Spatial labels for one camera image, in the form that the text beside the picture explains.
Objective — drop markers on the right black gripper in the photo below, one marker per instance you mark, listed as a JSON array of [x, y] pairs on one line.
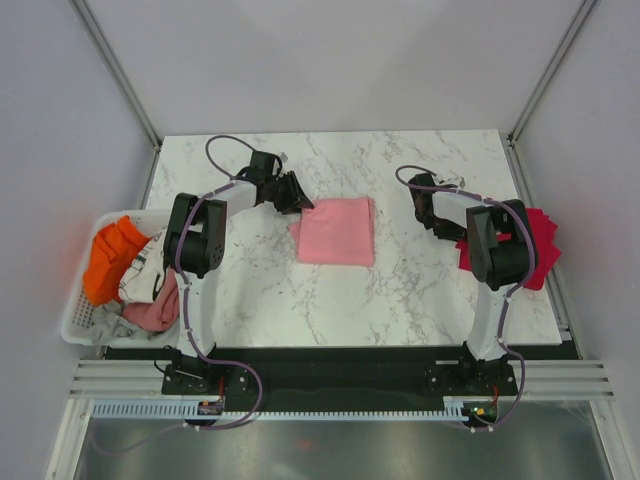
[[455, 233]]

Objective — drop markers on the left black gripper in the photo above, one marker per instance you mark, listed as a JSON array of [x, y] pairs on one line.
[[296, 200]]

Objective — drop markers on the light pink t-shirt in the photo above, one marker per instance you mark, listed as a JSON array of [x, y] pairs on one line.
[[337, 231]]

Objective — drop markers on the red t-shirt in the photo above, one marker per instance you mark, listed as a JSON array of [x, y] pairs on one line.
[[544, 231]]

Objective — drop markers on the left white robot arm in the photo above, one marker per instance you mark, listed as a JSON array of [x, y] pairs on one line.
[[194, 248]]

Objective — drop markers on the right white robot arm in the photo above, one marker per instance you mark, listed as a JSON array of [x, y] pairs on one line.
[[503, 256]]

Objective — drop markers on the white printed t-shirt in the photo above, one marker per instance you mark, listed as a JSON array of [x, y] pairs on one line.
[[147, 276]]

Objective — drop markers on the dusty rose t-shirt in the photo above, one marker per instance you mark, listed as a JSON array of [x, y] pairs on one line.
[[162, 313]]

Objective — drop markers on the orange t-shirt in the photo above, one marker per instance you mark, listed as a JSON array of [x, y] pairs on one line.
[[113, 249]]

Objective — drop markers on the white plastic laundry basket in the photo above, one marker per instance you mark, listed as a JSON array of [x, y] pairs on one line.
[[77, 317]]

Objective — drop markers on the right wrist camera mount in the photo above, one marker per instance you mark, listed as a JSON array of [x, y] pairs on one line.
[[455, 182]]

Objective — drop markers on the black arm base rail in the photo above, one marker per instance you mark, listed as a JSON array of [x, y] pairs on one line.
[[337, 378]]

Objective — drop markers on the left aluminium frame post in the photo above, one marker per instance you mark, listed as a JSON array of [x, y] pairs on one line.
[[108, 56]]

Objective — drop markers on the aluminium frame post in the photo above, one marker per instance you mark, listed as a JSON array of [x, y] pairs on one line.
[[108, 56], [570, 35]]

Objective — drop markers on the right aluminium frame post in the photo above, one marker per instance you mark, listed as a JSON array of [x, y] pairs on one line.
[[570, 35]]

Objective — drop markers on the white slotted cable duct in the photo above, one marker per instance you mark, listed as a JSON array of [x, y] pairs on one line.
[[194, 410]]

